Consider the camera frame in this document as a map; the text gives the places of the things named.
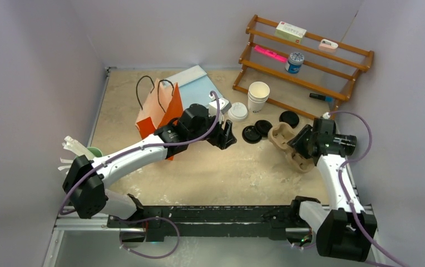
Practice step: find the black paper cup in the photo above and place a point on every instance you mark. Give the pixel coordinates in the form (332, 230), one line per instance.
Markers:
(348, 142)

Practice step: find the brown pulp cup carrier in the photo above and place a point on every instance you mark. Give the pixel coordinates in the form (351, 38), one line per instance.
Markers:
(279, 135)

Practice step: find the stacked white paper cups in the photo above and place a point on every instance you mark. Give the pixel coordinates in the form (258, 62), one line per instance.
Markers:
(258, 94)

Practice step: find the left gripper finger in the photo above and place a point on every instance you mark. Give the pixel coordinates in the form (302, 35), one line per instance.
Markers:
(228, 137)
(215, 137)

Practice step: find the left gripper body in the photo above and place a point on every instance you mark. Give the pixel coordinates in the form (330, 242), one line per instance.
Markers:
(209, 123)

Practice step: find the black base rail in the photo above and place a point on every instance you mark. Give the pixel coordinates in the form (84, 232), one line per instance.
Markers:
(275, 222)

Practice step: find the orange paper bag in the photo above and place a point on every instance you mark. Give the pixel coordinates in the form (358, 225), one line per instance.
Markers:
(163, 103)

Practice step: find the black cup lid middle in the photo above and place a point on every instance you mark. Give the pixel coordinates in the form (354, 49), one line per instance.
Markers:
(263, 127)

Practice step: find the green straw holder cup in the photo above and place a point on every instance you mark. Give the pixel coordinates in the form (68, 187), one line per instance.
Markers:
(92, 152)

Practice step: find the pink highlighter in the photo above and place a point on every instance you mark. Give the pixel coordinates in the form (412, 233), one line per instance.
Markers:
(270, 54)

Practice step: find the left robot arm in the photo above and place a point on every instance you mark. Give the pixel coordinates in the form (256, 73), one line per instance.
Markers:
(87, 181)

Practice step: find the wooden shelf rack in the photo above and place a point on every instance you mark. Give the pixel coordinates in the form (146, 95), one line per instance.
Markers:
(330, 74)

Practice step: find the pink white tape dispenser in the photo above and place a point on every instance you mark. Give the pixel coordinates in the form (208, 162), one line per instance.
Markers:
(328, 46)

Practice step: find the white cup lid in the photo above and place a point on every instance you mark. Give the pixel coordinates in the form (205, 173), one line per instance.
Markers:
(238, 112)

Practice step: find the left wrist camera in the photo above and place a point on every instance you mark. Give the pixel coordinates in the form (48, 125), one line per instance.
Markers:
(223, 106)

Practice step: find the light blue paper bag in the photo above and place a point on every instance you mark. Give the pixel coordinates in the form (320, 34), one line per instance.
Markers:
(194, 86)

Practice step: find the white green box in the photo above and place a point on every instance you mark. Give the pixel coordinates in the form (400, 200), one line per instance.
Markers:
(290, 32)

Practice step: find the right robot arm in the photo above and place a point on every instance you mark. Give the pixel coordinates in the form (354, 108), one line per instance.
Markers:
(341, 231)

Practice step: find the black blue marker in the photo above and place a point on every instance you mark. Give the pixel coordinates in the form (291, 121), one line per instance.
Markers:
(320, 97)

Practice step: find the black cup lid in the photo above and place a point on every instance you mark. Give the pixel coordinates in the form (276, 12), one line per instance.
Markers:
(289, 117)
(263, 127)
(250, 134)

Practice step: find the black cup lid front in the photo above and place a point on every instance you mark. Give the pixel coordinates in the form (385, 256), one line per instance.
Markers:
(250, 134)

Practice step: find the black cup lid rear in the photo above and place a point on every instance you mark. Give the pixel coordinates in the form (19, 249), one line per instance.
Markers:
(289, 117)

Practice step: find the blue white round tin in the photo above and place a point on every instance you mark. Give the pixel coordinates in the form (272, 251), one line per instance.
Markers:
(294, 62)

